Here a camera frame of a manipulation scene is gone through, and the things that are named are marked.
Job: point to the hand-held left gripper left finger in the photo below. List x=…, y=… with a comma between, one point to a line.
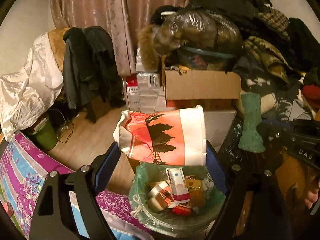
x=107, y=166

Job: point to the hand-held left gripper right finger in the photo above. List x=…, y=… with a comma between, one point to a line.
x=215, y=171

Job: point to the red white medicine box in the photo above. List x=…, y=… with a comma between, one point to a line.
x=178, y=183

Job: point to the orange white paper bag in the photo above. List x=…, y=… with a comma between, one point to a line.
x=162, y=137

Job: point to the round bin with green liner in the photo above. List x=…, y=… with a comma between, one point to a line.
x=150, y=220

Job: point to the person's right hand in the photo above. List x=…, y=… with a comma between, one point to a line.
x=312, y=197

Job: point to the gold foil wrapper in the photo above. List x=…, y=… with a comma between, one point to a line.
x=195, y=191

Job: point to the red packet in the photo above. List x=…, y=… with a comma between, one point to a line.
x=181, y=208

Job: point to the green towel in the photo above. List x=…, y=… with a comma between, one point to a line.
x=250, y=125

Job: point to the wooden chair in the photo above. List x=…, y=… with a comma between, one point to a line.
x=97, y=107

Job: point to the small cream orange carton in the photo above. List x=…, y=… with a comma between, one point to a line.
x=160, y=195

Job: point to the small green waste bin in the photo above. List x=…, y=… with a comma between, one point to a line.
x=43, y=136

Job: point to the stack of white red cartons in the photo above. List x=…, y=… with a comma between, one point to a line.
x=142, y=90

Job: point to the floral purple bedsheet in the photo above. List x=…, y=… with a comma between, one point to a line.
x=22, y=170

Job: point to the brown cardboard box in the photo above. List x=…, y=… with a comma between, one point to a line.
x=200, y=85

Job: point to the dark jacket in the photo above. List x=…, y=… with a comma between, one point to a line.
x=87, y=65

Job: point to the pile of dark clothes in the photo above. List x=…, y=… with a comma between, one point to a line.
x=275, y=42

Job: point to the white satin quilt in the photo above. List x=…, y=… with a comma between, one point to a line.
x=27, y=85

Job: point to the brown fur hooded jacket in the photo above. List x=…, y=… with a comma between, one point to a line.
x=190, y=32

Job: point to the pink curtain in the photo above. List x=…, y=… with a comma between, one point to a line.
x=112, y=12

